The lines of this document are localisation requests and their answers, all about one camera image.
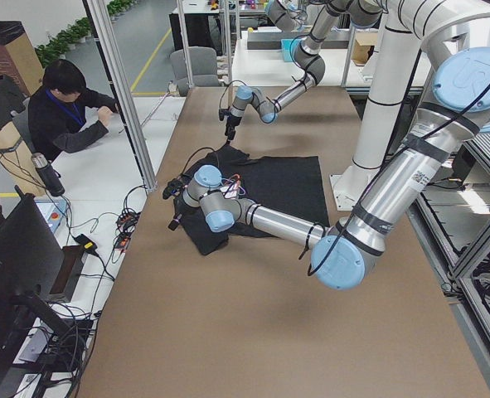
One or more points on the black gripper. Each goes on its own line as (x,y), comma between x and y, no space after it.
(177,208)
(231,121)

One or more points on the black t-shirt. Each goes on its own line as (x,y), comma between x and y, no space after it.
(291,185)

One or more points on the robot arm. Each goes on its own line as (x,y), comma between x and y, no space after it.
(455,35)
(305,55)

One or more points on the red black USB hub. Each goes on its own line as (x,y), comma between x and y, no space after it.
(125,226)

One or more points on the grey office chair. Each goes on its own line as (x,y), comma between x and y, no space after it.
(204,68)

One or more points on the dark thermos flask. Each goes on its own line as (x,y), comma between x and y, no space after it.
(48,175)

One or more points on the seated person in black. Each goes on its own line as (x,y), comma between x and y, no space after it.
(64,115)

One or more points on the black Huawei monitor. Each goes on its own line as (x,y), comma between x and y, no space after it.
(30,261)

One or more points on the aluminium frame post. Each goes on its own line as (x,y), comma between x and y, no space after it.
(103,33)

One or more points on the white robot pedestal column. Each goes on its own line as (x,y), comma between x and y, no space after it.
(395,62)

